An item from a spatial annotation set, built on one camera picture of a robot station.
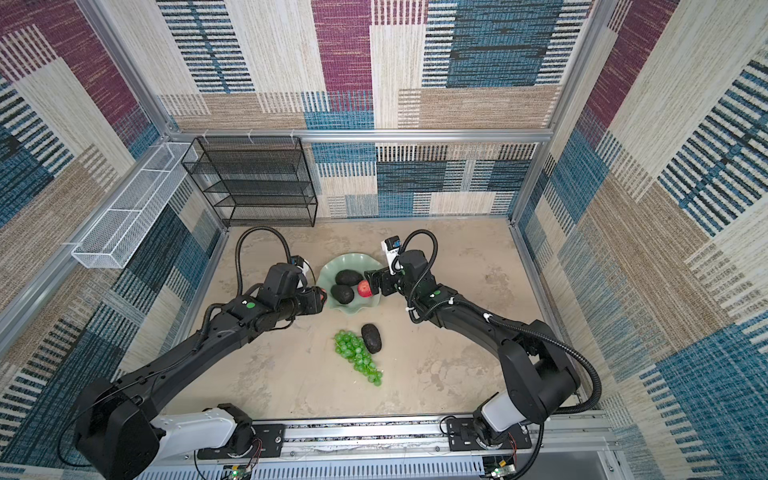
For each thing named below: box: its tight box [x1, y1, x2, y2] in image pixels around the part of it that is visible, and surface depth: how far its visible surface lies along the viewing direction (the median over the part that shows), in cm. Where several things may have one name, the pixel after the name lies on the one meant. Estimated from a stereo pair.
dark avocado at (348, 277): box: [335, 269, 364, 287], surface depth 101 cm
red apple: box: [357, 280, 373, 298], surface depth 98 cm
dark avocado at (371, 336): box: [361, 323, 383, 354], surface depth 88 cm
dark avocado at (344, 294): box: [330, 284, 355, 304], surface depth 96 cm
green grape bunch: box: [334, 330, 383, 387], surface depth 85 cm
